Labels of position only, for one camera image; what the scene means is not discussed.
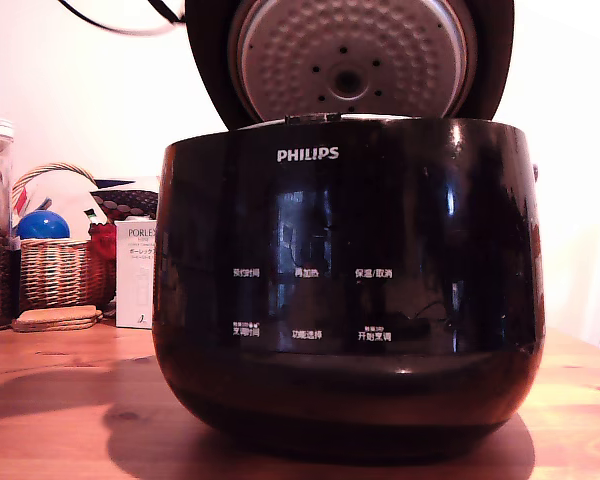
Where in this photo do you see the black rice cooker lid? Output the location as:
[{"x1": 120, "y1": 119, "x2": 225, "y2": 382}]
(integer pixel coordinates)
[{"x1": 184, "y1": 0, "x2": 515, "y2": 132}]

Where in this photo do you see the black Philips rice cooker body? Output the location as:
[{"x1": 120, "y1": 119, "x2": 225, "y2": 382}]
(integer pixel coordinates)
[{"x1": 151, "y1": 115, "x2": 546, "y2": 454}]

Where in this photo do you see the white Porlex box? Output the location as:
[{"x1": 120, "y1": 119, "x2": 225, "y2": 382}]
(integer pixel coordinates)
[{"x1": 114, "y1": 218, "x2": 159, "y2": 330}]

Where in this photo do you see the dark dotted fabric pouch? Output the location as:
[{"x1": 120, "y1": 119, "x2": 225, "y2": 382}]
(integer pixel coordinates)
[{"x1": 90, "y1": 187, "x2": 160, "y2": 221}]

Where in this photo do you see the red knitted item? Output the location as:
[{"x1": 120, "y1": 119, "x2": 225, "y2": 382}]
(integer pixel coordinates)
[{"x1": 89, "y1": 223, "x2": 118, "y2": 262}]

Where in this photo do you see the white printed cloth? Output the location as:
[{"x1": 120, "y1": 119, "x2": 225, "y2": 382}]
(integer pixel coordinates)
[{"x1": 12, "y1": 168, "x2": 104, "y2": 235}]

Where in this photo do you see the woven wicker basket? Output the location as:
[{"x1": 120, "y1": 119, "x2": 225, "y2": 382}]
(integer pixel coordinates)
[{"x1": 10, "y1": 161, "x2": 117, "y2": 312}]

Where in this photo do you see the cork coaster stack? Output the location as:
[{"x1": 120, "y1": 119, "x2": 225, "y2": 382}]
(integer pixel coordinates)
[{"x1": 11, "y1": 305, "x2": 104, "y2": 333}]

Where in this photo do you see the blue ball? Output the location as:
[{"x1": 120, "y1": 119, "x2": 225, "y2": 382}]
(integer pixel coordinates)
[{"x1": 16, "y1": 209, "x2": 72, "y2": 240}]

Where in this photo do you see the black cable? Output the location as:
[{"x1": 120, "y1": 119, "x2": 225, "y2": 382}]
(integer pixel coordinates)
[
  {"x1": 57, "y1": 0, "x2": 185, "y2": 34},
  {"x1": 147, "y1": 0, "x2": 185, "y2": 25}
]

